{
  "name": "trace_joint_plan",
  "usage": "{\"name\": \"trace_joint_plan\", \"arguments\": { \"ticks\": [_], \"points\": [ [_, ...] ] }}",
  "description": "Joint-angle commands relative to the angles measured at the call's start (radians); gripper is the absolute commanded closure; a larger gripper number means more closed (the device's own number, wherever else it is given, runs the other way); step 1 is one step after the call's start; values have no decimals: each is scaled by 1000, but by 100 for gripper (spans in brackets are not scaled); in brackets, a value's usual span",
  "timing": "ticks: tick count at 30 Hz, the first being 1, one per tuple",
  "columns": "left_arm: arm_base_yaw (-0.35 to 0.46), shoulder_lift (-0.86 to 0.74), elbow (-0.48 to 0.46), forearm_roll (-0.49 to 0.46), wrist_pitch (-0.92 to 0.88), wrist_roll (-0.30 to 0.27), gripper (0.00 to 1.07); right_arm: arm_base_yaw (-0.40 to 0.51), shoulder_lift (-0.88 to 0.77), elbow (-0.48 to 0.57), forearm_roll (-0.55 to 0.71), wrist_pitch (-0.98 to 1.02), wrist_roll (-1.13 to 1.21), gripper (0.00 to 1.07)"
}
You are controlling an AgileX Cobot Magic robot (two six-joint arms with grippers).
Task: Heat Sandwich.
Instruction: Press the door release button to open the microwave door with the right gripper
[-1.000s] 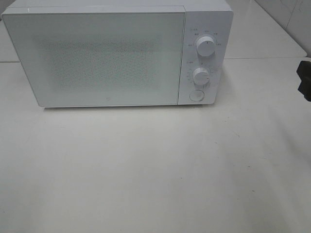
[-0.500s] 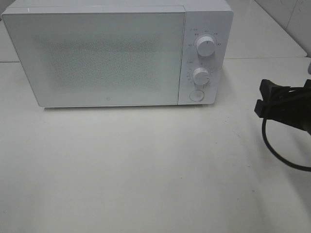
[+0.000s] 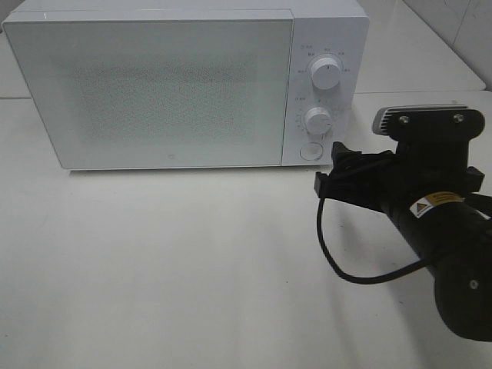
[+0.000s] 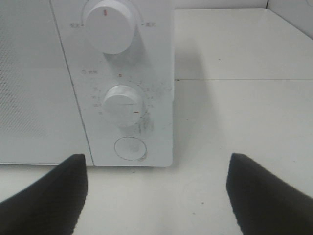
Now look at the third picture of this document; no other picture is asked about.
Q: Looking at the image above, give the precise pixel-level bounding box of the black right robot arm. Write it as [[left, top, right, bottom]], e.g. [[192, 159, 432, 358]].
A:
[[314, 142, 491, 342]]

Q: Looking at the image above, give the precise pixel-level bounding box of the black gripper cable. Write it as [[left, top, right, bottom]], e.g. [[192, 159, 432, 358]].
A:
[[315, 194, 435, 287]]

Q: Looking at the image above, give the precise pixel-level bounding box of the round white door button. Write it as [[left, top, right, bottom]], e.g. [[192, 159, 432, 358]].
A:
[[299, 142, 324, 161]]

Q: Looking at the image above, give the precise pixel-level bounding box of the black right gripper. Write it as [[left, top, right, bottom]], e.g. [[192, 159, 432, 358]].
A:
[[313, 138, 484, 216]]

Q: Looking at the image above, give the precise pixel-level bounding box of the white microwave oven body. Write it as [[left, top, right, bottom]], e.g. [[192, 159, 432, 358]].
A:
[[2, 1, 370, 169]]

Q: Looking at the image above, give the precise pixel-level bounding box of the upper white power knob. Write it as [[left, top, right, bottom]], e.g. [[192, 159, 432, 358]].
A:
[[309, 56, 341, 90]]

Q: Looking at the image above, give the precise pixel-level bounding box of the white microwave door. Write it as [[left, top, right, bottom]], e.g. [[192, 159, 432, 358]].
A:
[[5, 20, 292, 170]]

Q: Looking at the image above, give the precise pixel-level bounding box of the white timer knob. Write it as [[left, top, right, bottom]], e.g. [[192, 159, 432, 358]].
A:
[[304, 107, 332, 135]]

